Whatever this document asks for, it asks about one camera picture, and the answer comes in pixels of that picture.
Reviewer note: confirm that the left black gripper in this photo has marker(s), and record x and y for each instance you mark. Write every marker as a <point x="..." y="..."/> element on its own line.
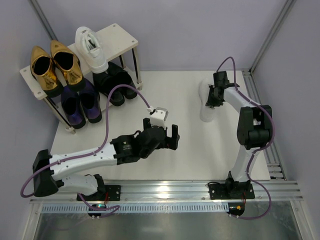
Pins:
<point x="169" y="139"/>

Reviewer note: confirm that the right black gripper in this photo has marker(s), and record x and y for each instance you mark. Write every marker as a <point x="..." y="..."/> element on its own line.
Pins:
<point x="213" y="95"/>

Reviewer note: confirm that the white sneaker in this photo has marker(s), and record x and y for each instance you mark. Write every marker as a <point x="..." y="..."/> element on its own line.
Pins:
<point x="206" y="112"/>
<point x="90" y="47"/>

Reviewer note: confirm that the black loafer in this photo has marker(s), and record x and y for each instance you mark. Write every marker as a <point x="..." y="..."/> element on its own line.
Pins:
<point x="104" y="83"/>
<point x="121" y="76"/>

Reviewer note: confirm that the purple loafer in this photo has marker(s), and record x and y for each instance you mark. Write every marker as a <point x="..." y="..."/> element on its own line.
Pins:
<point x="90" y="102"/>
<point x="70" y="102"/>

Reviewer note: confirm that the gold loafer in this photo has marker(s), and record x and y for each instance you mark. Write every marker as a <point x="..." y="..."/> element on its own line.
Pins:
<point x="69" y="65"/>
<point x="43" y="71"/>

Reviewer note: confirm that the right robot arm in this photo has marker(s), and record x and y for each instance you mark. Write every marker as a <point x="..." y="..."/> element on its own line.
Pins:
<point x="254" y="132"/>

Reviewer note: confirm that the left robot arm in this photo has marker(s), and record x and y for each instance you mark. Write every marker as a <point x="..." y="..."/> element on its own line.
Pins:
<point x="59" y="172"/>

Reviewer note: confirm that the white two-tier shoe shelf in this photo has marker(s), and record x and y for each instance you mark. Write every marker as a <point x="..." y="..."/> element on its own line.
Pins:
<point x="115" y="43"/>

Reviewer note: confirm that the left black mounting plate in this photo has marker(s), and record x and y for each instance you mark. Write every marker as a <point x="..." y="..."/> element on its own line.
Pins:
<point x="105" y="193"/>

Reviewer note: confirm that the black mounting plate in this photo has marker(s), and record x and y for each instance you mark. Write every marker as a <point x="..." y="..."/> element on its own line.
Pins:
<point x="230" y="191"/>
<point x="105" y="193"/>

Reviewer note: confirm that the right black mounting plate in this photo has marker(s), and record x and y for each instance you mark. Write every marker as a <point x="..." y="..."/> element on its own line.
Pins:
<point x="230" y="191"/>

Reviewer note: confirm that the left black controller board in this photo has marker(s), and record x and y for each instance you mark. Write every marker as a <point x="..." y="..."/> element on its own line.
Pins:
<point x="100" y="207"/>

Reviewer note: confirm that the black controller board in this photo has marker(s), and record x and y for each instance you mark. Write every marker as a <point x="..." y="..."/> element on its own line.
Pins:
<point x="235" y="210"/>
<point x="100" y="207"/>

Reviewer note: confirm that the right black controller board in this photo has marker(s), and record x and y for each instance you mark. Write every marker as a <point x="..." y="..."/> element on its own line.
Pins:
<point x="235" y="210"/>

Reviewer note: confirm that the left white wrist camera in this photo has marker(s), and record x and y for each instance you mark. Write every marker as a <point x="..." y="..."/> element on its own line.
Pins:
<point x="158" y="116"/>

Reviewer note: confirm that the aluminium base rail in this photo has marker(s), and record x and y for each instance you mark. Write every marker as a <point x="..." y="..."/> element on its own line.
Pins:
<point x="147" y="190"/>

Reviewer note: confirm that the slotted grey cable duct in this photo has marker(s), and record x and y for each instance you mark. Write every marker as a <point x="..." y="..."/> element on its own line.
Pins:
<point x="130" y="208"/>

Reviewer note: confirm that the right aluminium floor rail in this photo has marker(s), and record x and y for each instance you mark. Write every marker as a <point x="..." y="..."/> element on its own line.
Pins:
<point x="265" y="131"/>

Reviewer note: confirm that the right aluminium frame post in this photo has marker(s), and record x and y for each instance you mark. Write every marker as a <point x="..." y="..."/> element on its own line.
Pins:
<point x="272" y="33"/>

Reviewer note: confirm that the aluminium frame post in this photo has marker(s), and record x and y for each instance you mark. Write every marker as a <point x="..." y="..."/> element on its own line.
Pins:
<point x="272" y="33"/>
<point x="43" y="19"/>

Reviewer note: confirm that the left aluminium frame post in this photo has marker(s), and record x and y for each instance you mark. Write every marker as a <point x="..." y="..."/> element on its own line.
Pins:
<point x="43" y="19"/>

